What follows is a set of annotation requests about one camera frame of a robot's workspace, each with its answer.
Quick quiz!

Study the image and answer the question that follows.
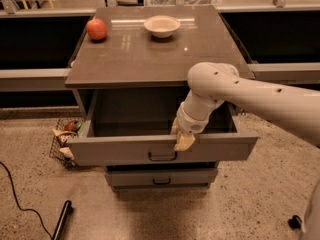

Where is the black right base leg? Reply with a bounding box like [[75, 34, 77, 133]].
[[288, 215, 302, 230]]

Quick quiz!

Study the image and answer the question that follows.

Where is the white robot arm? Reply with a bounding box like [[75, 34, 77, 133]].
[[171, 62, 320, 152]]

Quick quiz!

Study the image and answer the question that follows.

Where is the red apple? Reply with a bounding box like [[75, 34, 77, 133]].
[[86, 18, 108, 41]]

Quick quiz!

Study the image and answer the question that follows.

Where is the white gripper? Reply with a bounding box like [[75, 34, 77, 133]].
[[171, 102, 208, 152]]

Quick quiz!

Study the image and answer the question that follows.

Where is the brown snack bag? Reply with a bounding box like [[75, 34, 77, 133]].
[[53, 129, 77, 147]]

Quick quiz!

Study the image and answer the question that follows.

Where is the grey bottom drawer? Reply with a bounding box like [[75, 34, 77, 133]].
[[105, 168, 217, 188]]

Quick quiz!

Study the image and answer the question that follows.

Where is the black left base leg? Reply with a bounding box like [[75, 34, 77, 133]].
[[52, 200, 73, 240]]

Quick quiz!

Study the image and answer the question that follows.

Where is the white bowl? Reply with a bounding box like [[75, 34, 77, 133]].
[[144, 15, 180, 38]]

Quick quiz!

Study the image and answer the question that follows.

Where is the red soda can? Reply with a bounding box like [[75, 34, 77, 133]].
[[64, 120, 80, 132]]

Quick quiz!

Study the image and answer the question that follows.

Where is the grey drawer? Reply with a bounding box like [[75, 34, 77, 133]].
[[105, 168, 217, 188], [69, 87, 258, 166]]

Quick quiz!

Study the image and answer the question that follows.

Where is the yellow chip bag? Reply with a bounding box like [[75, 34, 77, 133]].
[[59, 147, 74, 160]]

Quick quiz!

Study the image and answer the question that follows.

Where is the black base leg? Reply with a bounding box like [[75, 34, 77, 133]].
[[288, 215, 302, 230], [52, 200, 73, 240]]

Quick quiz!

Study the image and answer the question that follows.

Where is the grey top drawer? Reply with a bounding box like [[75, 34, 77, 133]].
[[69, 87, 258, 166]]

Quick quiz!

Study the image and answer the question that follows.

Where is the grey drawer cabinet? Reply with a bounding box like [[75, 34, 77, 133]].
[[65, 6, 253, 190]]

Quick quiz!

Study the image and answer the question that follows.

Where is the black floor cable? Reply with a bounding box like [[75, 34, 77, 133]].
[[0, 161, 54, 240]]

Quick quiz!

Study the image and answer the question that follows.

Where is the wire basket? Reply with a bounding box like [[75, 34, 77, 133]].
[[49, 118, 83, 169]]

